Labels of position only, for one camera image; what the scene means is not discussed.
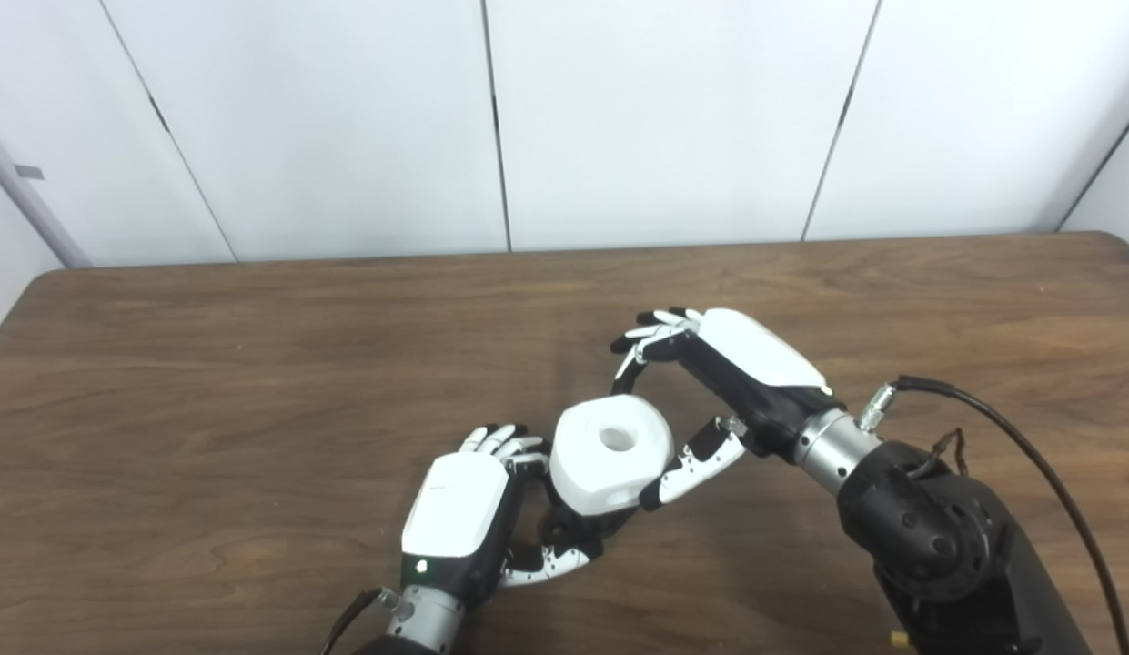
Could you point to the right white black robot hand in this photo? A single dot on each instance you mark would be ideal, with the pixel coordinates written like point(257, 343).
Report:
point(755, 364)

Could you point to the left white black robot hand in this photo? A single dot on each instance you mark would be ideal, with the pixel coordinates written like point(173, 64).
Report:
point(455, 505)

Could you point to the black flanged holder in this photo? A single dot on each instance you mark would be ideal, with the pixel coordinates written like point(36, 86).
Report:
point(587, 526)

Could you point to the round white piece with holes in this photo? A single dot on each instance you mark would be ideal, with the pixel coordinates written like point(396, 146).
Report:
point(609, 455)

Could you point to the gray corner post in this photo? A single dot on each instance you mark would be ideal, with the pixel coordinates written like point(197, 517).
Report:
point(32, 205)

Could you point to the small gray wall tag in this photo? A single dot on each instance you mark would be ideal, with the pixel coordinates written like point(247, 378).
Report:
point(29, 172)

